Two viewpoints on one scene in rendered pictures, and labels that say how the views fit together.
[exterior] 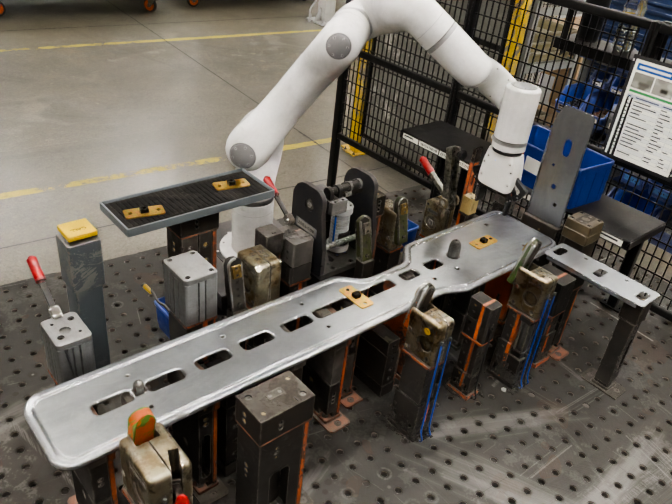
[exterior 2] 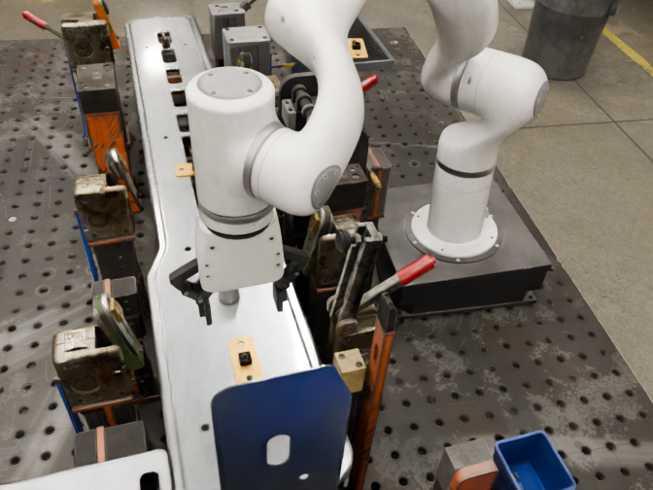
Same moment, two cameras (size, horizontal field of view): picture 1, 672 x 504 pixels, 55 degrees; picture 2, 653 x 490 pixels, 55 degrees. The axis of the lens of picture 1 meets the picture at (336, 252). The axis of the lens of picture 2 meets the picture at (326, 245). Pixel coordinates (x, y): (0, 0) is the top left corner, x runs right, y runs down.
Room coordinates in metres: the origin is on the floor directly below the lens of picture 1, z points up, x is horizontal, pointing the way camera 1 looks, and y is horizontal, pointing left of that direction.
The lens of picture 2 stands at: (1.84, -0.84, 1.73)
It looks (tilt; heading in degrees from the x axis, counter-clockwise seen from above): 43 degrees down; 114
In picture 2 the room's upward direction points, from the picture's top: 4 degrees clockwise
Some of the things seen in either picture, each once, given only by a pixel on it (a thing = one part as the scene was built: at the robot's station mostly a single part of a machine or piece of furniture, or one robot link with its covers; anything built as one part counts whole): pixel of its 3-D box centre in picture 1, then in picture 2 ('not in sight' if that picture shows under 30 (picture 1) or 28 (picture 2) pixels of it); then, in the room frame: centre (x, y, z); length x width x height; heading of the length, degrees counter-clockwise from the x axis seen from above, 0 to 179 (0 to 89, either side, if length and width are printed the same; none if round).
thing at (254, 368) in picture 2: (483, 240); (245, 359); (1.53, -0.39, 1.01); 0.08 x 0.04 x 0.01; 134
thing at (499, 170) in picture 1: (503, 166); (239, 244); (1.53, -0.39, 1.23); 0.10 x 0.07 x 0.11; 44
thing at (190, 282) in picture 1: (191, 341); (249, 114); (1.10, 0.29, 0.90); 0.13 x 0.10 x 0.41; 44
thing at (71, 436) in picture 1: (351, 303); (191, 165); (1.19, -0.05, 1.00); 1.38 x 0.22 x 0.02; 134
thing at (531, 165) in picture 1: (552, 164); not in sight; (1.90, -0.64, 1.09); 0.30 x 0.17 x 0.13; 38
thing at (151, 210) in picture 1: (144, 210); not in sight; (1.20, 0.42, 1.17); 0.08 x 0.04 x 0.01; 122
